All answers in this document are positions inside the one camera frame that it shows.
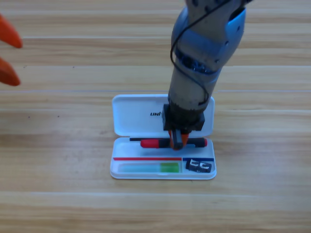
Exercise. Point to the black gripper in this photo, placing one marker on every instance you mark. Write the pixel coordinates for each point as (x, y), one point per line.
(182, 119)

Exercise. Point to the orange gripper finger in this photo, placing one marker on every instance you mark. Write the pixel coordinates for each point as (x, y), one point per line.
(9, 34)
(8, 74)

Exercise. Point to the white Unitree pencil case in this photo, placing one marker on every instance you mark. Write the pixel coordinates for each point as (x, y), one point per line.
(136, 121)

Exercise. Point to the black eraser white print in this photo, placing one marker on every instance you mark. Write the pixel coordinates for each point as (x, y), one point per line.
(198, 166)

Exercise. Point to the red and black marker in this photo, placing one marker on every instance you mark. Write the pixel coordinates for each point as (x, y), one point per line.
(150, 143)

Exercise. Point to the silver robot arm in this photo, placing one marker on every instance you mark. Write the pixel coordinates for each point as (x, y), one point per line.
(196, 60)

